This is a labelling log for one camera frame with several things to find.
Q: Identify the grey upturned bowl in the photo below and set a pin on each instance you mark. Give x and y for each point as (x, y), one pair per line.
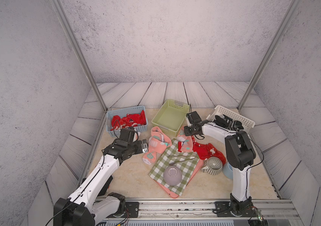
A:
(172, 176)

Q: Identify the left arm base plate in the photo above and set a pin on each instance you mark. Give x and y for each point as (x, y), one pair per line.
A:
(132, 209)

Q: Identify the red fluffy sock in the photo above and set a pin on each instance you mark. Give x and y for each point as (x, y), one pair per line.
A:
(130, 120)

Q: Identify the blue plastic basket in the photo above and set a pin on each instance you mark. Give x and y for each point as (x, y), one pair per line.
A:
(122, 113)

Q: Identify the white plastic basket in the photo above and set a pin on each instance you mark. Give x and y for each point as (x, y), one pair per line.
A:
(219, 110)

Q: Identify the left metal frame post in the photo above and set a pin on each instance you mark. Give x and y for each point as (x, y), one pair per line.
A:
(77, 50)

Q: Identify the striped ceramic mug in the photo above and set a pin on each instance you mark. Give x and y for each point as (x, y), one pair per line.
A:
(212, 166)

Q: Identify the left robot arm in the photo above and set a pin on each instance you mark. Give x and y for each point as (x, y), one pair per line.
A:
(80, 208)

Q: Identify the green checkered cloth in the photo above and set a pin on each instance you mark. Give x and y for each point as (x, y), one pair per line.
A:
(188, 169)

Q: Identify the red sock centre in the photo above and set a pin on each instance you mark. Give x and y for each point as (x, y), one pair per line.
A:
(205, 151)

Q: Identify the black white striped sock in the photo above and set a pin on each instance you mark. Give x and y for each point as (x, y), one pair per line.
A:
(228, 123)

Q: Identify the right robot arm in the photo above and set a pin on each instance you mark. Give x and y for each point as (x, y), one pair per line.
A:
(240, 153)

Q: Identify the black sock at edge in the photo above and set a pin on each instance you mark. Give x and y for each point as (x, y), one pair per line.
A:
(104, 188)

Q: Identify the pink sock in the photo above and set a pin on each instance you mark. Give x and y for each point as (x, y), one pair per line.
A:
(157, 144)
(185, 143)

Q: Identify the front aluminium rail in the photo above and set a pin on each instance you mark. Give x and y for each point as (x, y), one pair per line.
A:
(157, 209)

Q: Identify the light blue mug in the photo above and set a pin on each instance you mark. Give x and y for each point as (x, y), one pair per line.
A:
(228, 171)

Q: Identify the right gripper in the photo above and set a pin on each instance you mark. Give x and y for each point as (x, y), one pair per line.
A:
(186, 131)

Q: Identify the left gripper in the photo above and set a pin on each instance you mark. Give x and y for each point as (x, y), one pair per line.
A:
(140, 149)

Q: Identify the green plastic basket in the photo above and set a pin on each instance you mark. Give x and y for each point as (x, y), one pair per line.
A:
(171, 116)

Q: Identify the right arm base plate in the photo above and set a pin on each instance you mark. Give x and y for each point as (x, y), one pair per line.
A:
(225, 210)

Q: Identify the metal tongs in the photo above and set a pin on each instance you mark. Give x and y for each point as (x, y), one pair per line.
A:
(176, 159)

